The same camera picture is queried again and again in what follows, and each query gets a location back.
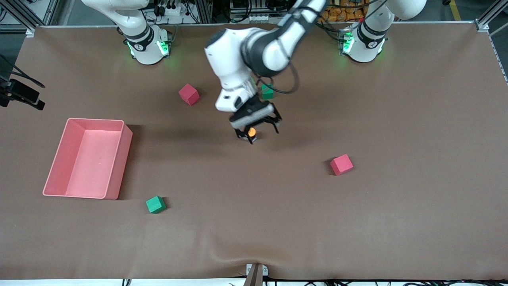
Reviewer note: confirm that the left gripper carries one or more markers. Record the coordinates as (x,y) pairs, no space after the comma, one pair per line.
(258,106)

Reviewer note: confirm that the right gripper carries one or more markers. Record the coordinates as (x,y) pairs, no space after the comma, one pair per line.
(4,102)

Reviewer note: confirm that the black button with orange cap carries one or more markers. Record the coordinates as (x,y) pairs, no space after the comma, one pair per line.
(251,131)

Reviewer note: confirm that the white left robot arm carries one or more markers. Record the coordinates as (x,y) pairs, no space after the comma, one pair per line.
(230,59)

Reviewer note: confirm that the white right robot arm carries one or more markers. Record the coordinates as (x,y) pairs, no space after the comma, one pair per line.
(147,51)

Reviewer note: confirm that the green foam cube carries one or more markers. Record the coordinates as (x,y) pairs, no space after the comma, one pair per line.
(268,93)
(155,204)

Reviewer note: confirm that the red foam cube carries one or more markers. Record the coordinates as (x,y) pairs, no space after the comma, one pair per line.
(188,94)
(341,164)

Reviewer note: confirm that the pink plastic bin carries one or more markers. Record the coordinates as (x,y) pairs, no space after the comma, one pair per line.
(91,171)

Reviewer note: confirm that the brown table mat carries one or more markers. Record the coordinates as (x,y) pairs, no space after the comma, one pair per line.
(254,230)

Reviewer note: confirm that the white terminal block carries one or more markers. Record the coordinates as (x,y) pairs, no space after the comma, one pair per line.
(262,18)

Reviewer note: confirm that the orange snack bags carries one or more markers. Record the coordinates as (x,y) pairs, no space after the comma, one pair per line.
(345,14)

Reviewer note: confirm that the metal corner bracket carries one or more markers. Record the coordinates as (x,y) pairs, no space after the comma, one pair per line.
(482,26)
(30,32)

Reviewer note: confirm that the aluminium frame post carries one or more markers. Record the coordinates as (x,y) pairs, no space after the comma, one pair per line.
(203,11)

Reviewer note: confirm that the metal table edge bracket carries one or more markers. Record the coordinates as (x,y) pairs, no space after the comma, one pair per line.
(256,274)

